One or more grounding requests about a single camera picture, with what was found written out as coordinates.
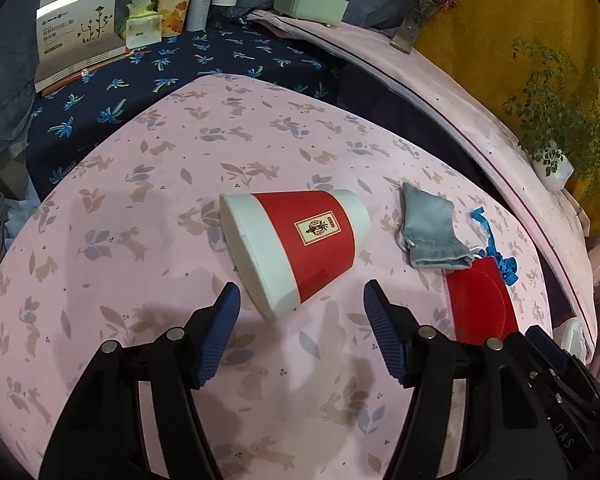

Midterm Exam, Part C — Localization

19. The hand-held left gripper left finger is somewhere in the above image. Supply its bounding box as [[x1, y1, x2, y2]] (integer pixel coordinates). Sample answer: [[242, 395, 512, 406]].
[[39, 281, 243, 480]]

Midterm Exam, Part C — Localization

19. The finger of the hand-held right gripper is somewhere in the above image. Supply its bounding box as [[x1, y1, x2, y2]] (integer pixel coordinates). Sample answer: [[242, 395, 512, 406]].
[[525, 326, 600, 411]]

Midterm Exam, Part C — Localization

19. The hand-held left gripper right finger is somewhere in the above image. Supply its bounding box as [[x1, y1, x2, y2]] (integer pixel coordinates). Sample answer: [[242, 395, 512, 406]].
[[362, 279, 568, 480]]

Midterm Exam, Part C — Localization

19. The trash bin with white liner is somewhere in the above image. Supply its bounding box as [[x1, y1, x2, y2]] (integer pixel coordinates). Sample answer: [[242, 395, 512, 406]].
[[552, 316, 593, 353]]

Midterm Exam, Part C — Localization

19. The red and white paper cup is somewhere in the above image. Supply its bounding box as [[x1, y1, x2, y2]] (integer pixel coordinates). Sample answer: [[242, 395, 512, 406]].
[[219, 189, 371, 322]]

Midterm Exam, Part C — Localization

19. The blue ribbon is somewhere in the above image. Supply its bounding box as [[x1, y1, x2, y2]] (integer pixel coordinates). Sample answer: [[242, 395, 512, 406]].
[[469, 207, 518, 286]]

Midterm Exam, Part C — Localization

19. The green plant in white pot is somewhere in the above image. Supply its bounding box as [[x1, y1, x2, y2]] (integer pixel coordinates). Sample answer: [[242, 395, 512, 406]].
[[502, 37, 600, 193]]

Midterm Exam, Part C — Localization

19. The pink rabbit print tablecloth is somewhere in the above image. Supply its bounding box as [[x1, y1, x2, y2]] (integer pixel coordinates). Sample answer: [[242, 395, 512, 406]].
[[0, 74, 581, 480]]

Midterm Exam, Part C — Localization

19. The pink dotted cloth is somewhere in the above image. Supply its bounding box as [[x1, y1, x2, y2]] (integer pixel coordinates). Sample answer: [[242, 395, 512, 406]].
[[247, 7, 600, 356]]

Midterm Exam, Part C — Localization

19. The navy leaf print cloth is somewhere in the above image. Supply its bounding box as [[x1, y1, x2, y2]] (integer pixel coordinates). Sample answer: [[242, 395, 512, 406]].
[[25, 22, 341, 201]]

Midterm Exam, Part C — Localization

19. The glass vase with pink flowers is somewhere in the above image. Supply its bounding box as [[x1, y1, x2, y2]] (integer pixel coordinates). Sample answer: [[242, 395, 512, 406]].
[[390, 0, 458, 54]]

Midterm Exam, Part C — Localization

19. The green tissue pack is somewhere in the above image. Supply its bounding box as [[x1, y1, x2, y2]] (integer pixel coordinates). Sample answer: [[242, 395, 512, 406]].
[[122, 0, 163, 48]]

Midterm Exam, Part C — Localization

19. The yellow floral can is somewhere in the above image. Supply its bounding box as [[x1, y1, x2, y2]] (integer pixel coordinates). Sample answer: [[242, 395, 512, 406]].
[[157, 0, 191, 37]]

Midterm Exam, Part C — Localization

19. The tall white bottle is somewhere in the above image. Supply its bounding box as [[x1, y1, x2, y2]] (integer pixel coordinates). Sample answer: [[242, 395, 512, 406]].
[[186, 0, 216, 32]]

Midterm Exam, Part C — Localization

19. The white cardboard box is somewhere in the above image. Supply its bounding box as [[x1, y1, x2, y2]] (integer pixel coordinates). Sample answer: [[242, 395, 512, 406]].
[[34, 0, 128, 97]]

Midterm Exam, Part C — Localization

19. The pale green tissue box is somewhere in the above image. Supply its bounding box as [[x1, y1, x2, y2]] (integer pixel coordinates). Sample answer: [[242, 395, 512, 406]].
[[272, 0, 350, 27]]

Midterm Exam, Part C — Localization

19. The blue backdrop cloth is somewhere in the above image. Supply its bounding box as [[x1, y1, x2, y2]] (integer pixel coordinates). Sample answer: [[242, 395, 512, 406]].
[[0, 0, 471, 196]]

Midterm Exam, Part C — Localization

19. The yellow backdrop cloth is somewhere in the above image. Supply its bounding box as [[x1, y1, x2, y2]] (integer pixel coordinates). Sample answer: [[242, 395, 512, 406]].
[[415, 0, 600, 236]]

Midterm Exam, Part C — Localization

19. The grey drawstring pouch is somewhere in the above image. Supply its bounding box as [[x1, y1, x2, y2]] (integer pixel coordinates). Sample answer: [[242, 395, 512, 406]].
[[395, 181, 476, 270]]

